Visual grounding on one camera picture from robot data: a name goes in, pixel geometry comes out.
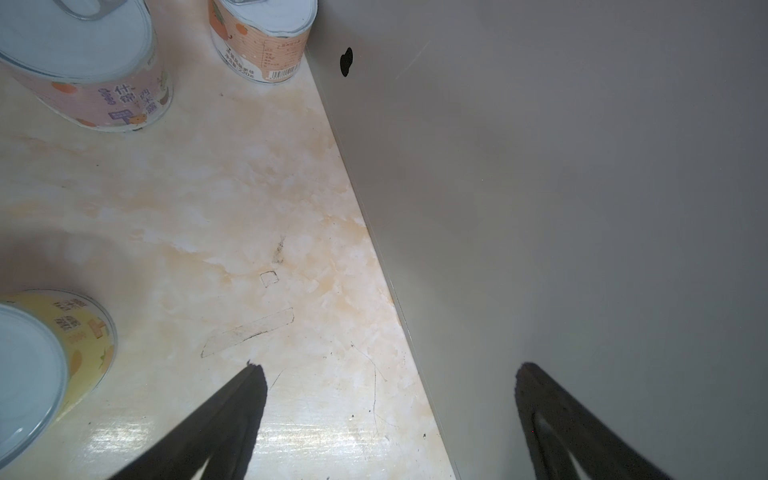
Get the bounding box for pink label small can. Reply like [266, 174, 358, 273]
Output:
[1, 0, 173, 132]

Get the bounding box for grey metal cabinet counter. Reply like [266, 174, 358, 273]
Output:
[308, 1, 767, 479]

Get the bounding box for yellow label small can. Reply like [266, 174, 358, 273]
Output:
[1, 289, 118, 467]

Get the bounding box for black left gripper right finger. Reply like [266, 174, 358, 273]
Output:
[515, 362, 669, 479]

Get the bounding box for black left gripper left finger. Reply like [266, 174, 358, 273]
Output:
[113, 363, 268, 479]

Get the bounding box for orange label small can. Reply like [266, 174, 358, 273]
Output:
[207, 0, 318, 84]

